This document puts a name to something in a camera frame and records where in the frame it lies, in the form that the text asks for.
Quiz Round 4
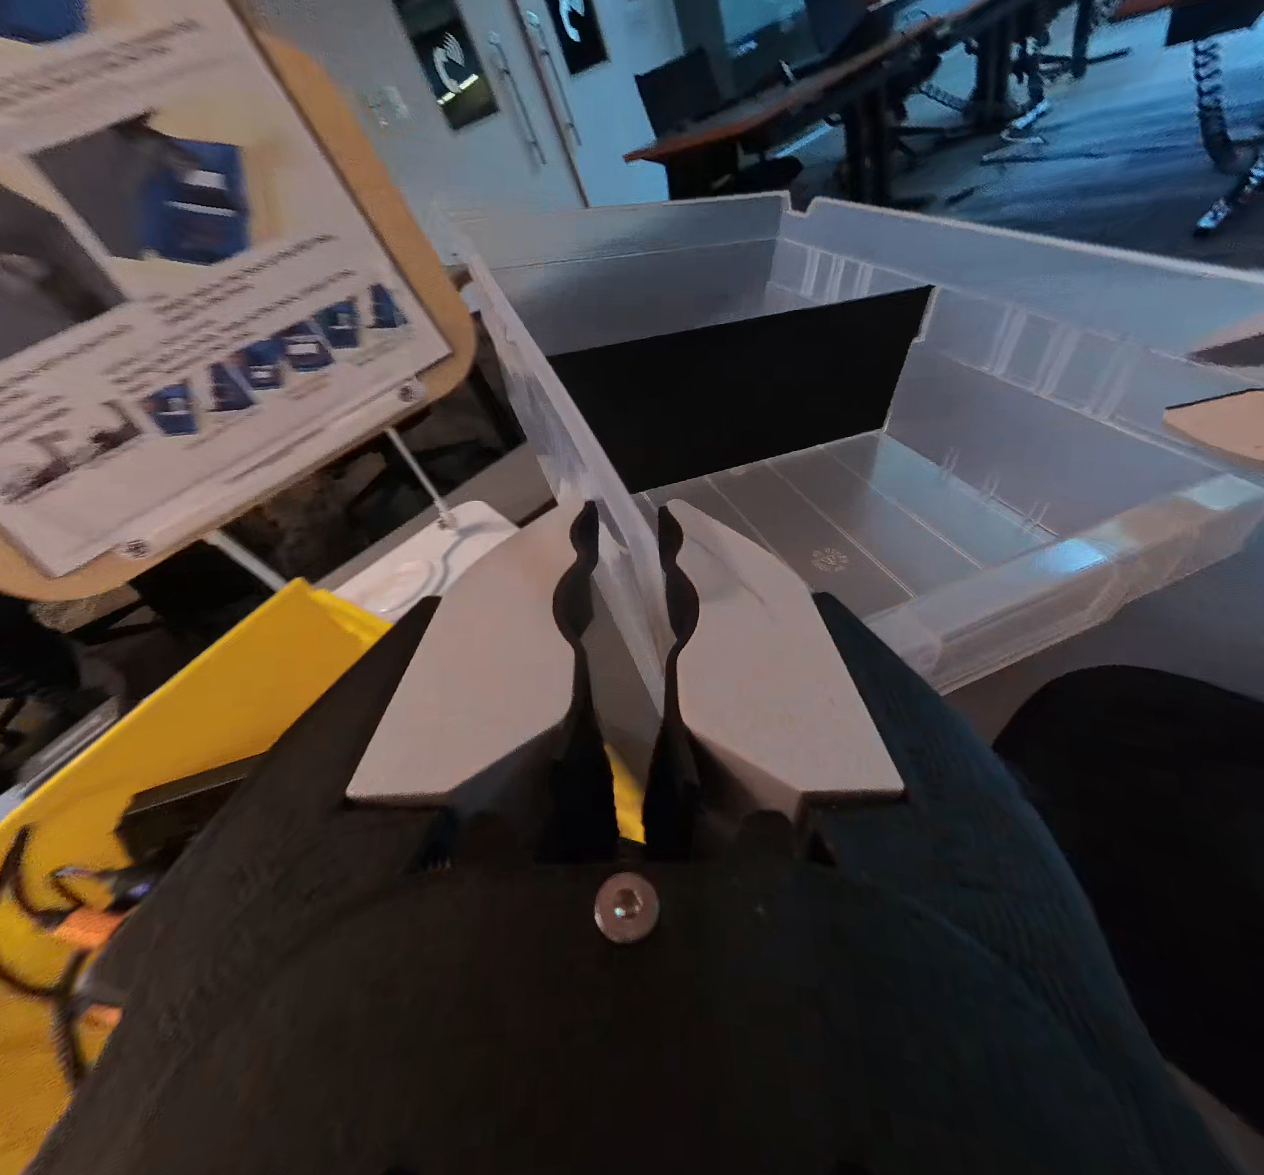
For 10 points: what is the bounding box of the black bin divider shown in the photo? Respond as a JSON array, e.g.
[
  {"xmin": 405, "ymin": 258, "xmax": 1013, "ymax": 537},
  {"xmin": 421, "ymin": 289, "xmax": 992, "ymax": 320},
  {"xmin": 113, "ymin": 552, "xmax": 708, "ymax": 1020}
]
[{"xmin": 546, "ymin": 284, "xmax": 936, "ymax": 496}]

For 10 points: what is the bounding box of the tan cardboard sheet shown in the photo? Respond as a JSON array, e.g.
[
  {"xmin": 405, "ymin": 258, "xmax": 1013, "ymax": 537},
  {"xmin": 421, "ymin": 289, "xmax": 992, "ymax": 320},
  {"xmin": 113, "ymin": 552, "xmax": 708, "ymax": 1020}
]
[{"xmin": 1164, "ymin": 389, "xmax": 1264, "ymax": 465}]

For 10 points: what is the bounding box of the instruction sheet board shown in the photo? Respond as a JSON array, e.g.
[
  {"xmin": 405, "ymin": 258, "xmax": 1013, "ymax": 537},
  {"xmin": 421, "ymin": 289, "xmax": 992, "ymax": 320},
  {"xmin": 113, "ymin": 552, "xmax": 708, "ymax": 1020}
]
[{"xmin": 0, "ymin": 0, "xmax": 478, "ymax": 599}]

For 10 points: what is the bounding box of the black office chair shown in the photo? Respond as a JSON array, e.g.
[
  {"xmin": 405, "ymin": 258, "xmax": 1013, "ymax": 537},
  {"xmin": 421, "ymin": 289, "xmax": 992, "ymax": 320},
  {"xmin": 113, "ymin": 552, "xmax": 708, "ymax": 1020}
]
[{"xmin": 632, "ymin": 44, "xmax": 803, "ymax": 198}]

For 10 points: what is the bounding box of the clear plastic bin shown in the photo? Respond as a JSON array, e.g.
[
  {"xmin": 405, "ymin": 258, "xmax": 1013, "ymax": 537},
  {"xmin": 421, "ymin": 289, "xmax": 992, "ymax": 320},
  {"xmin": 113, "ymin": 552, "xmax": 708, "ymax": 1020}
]
[{"xmin": 435, "ymin": 192, "xmax": 1264, "ymax": 694}]

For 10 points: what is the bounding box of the tangle of black cables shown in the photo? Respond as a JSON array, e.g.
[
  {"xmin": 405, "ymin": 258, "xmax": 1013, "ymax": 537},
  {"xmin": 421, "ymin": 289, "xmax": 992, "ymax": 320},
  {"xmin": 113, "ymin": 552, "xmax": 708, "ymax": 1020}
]
[{"xmin": 0, "ymin": 818, "xmax": 155, "ymax": 1086}]

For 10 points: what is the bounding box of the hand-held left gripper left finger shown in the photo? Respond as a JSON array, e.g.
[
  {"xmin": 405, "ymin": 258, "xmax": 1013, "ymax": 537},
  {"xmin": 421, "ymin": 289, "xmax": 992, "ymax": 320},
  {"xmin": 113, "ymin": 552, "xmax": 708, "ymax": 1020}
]
[{"xmin": 346, "ymin": 502, "xmax": 620, "ymax": 862}]

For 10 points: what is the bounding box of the black mesh wrist rest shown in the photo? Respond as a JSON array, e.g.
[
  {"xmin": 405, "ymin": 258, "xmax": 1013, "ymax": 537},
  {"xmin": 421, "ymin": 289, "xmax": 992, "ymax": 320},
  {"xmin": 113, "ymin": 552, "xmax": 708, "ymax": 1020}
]
[{"xmin": 992, "ymin": 665, "xmax": 1264, "ymax": 1108}]

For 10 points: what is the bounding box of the white phone booth door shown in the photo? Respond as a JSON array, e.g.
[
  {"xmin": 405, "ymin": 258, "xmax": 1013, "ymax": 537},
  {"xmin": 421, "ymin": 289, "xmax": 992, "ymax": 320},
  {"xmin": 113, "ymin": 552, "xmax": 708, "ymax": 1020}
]
[{"xmin": 485, "ymin": 0, "xmax": 619, "ymax": 208}]

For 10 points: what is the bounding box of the yellow plastic bin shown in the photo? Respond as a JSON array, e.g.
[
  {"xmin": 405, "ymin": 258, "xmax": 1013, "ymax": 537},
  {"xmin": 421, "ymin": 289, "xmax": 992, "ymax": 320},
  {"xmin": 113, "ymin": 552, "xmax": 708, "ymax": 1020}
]
[{"xmin": 0, "ymin": 576, "xmax": 649, "ymax": 1175}]

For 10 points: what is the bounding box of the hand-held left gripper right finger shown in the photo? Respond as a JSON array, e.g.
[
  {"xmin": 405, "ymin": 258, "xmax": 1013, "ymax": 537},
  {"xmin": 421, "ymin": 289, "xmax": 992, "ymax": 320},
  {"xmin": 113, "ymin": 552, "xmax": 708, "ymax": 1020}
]
[{"xmin": 642, "ymin": 500, "xmax": 906, "ymax": 862}]

